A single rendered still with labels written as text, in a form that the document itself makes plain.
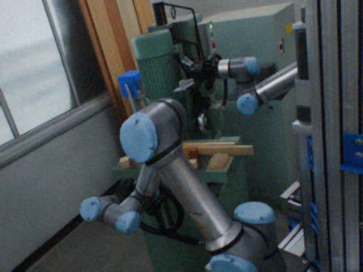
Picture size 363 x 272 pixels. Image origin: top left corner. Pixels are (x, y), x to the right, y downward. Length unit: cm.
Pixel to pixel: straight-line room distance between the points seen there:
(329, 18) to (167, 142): 47
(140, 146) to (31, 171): 200
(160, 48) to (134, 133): 76
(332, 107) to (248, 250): 42
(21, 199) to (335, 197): 222
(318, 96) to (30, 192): 229
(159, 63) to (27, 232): 176
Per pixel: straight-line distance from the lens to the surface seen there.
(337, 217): 115
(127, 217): 121
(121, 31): 341
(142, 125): 90
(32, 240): 299
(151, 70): 165
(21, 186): 284
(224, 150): 176
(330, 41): 94
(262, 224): 109
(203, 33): 190
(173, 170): 94
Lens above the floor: 170
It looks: 23 degrees down
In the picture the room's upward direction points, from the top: 12 degrees counter-clockwise
